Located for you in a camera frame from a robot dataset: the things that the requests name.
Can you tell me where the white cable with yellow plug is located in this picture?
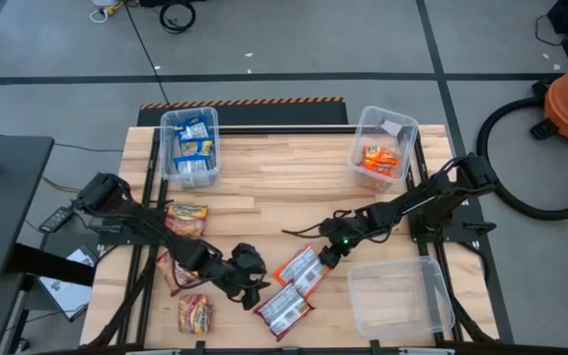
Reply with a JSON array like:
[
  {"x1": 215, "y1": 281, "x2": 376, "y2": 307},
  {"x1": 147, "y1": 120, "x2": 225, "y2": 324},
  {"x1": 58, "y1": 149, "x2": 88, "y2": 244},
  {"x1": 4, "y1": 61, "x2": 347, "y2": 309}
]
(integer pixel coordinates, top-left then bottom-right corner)
[{"x1": 90, "y1": 2, "x2": 123, "y2": 25}]

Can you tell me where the thin black floor cable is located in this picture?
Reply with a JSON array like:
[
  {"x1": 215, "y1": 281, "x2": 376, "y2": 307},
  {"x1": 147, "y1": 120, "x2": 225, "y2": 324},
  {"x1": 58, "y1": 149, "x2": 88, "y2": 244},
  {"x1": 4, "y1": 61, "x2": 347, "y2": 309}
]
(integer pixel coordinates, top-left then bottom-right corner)
[{"x1": 122, "y1": 0, "x2": 171, "y2": 106}]

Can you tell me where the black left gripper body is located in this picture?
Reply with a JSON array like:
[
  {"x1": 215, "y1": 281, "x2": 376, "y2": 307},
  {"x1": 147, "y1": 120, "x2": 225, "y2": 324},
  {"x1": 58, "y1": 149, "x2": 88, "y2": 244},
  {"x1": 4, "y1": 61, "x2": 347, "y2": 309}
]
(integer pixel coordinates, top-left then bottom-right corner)
[{"x1": 214, "y1": 244, "x2": 268, "y2": 297}]

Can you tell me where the black desk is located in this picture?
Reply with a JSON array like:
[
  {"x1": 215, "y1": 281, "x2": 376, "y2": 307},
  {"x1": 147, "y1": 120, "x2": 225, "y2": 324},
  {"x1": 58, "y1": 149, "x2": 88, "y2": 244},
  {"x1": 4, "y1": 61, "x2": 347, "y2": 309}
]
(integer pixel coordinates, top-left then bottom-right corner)
[{"x1": 0, "y1": 135, "x2": 55, "y2": 281}]

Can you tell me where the orange shop vacuum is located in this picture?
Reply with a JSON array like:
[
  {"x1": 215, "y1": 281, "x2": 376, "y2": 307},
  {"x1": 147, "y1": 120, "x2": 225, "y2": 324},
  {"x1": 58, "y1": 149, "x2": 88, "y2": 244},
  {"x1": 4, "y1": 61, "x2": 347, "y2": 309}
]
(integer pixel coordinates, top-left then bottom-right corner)
[{"x1": 530, "y1": 48, "x2": 568, "y2": 158}]

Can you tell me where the black power brick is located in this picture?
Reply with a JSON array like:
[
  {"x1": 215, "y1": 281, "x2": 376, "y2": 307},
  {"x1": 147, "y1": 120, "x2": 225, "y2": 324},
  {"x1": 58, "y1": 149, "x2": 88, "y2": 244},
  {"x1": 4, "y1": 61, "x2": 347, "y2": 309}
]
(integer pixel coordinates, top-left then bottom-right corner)
[{"x1": 38, "y1": 205, "x2": 74, "y2": 234}]

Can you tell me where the black hazard-striped floor mat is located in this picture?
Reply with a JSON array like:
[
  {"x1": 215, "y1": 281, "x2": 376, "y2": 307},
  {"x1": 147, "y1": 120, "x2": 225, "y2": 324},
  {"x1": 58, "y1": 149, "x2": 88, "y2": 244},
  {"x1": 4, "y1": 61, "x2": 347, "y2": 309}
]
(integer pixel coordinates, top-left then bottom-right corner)
[{"x1": 137, "y1": 97, "x2": 349, "y2": 128}]

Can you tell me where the black vacuum hose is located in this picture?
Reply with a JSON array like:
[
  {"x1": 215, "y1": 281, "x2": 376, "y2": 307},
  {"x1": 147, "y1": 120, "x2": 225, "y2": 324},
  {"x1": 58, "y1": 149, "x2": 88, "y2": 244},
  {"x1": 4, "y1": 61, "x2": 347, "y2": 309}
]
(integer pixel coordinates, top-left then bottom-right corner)
[{"x1": 475, "y1": 96, "x2": 568, "y2": 222}]

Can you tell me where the coiled black cable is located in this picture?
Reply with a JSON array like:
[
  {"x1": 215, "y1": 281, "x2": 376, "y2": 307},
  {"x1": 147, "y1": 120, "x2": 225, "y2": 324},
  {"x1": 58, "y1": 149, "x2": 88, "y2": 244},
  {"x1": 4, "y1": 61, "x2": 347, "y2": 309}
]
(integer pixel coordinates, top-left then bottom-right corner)
[{"x1": 159, "y1": 0, "x2": 197, "y2": 35}]

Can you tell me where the white cardboard box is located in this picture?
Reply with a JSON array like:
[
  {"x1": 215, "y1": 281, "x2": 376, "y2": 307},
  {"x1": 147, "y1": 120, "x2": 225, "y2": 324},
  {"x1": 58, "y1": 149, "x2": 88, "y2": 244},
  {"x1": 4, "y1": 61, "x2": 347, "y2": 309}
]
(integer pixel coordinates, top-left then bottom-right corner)
[{"x1": 36, "y1": 246, "x2": 99, "y2": 321}]

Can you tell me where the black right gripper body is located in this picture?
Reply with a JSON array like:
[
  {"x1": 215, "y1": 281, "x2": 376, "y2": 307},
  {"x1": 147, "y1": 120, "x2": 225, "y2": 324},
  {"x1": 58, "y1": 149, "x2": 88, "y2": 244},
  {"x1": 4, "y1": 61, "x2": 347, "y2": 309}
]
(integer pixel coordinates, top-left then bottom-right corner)
[{"x1": 320, "y1": 216, "x2": 364, "y2": 250}]

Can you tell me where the clear plastic bin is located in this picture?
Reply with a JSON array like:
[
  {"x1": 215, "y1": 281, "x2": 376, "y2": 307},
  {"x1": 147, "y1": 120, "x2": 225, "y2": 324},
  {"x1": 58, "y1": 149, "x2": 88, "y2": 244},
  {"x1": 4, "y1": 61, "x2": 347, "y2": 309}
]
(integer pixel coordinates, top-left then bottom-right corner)
[
  {"x1": 346, "y1": 255, "x2": 457, "y2": 341},
  {"x1": 159, "y1": 106, "x2": 222, "y2": 190},
  {"x1": 346, "y1": 105, "x2": 420, "y2": 193}
]

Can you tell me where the red Maruchan ramen pack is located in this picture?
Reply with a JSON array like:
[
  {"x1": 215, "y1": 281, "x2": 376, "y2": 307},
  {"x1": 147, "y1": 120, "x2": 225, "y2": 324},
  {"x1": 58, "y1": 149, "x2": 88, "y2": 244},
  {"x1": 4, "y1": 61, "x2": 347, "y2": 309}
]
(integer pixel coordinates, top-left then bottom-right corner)
[
  {"x1": 155, "y1": 248, "x2": 201, "y2": 297},
  {"x1": 252, "y1": 283, "x2": 315, "y2": 341},
  {"x1": 165, "y1": 203, "x2": 209, "y2": 238},
  {"x1": 177, "y1": 293, "x2": 214, "y2": 335}
]

